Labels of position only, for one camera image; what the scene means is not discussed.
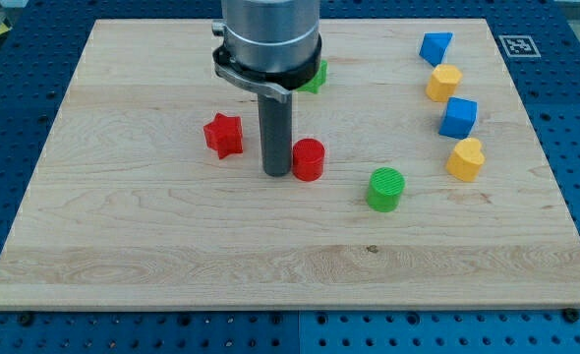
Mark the white fiducial marker tag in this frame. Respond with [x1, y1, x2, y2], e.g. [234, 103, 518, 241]
[499, 34, 541, 58]

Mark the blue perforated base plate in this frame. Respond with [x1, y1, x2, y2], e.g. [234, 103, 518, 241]
[0, 0, 580, 353]

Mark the yellow heart block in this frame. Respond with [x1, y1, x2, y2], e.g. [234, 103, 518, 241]
[445, 138, 486, 182]

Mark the red star block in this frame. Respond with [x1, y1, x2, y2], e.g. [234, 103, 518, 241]
[203, 113, 244, 159]

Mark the green star block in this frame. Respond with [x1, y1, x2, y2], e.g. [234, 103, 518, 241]
[297, 59, 328, 94]

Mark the blue triangle block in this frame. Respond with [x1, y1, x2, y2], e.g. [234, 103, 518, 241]
[419, 32, 453, 67]

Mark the wooden board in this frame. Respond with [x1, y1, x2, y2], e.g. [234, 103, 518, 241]
[0, 19, 580, 312]

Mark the yellow hexagon block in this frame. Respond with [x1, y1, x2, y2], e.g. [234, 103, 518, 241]
[426, 64, 463, 102]

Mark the green cylinder block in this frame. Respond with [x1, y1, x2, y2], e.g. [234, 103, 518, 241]
[366, 167, 405, 212]

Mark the red cylinder block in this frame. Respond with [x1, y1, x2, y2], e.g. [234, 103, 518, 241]
[292, 139, 325, 182]

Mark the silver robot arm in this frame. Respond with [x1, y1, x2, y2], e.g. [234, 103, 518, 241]
[212, 0, 322, 103]

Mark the blue cube block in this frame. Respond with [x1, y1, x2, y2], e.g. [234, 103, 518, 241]
[438, 96, 478, 140]

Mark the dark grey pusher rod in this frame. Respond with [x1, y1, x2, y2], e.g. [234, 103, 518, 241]
[258, 94, 292, 177]

